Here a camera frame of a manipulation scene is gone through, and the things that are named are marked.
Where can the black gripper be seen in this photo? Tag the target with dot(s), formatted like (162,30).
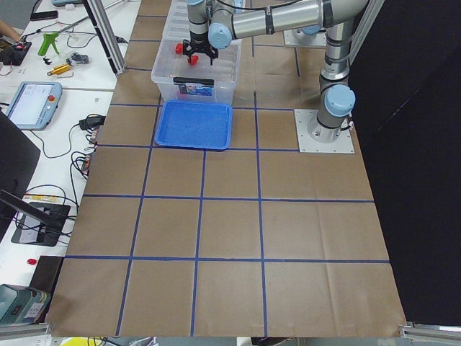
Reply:
(197,40)

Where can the clear plastic box lid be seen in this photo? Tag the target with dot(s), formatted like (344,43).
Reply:
(176,27)

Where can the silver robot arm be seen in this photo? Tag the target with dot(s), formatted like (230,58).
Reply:
(214,25)
(337,98)

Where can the red cylinder block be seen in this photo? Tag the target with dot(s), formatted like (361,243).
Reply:
(179,48)

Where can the black box latch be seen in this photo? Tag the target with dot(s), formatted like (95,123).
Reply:
(190,80)

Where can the clear plastic storage box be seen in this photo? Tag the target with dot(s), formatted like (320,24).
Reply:
(224,72)

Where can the blue plastic tray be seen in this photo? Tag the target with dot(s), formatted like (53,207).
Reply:
(188,124)

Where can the black power adapter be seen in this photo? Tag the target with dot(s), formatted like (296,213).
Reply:
(91,122)

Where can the brass cylinder tool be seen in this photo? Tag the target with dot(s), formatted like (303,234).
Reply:
(58,70)

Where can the black smartphone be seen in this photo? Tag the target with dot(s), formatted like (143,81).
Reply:
(46,15)

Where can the teach pendant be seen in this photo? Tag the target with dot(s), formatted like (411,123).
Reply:
(34,104)

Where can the person hand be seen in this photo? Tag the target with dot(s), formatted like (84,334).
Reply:
(8,31)

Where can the black monitor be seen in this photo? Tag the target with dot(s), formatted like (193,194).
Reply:
(19,158)

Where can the black monitor stand base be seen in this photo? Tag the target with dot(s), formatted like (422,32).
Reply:
(31,231)

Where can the aluminium frame post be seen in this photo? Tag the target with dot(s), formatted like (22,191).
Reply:
(104,36)

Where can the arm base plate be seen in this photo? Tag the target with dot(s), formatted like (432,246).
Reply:
(298,39)
(313,138)

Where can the green handled reacher grabber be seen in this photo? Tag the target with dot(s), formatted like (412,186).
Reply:
(50,33)

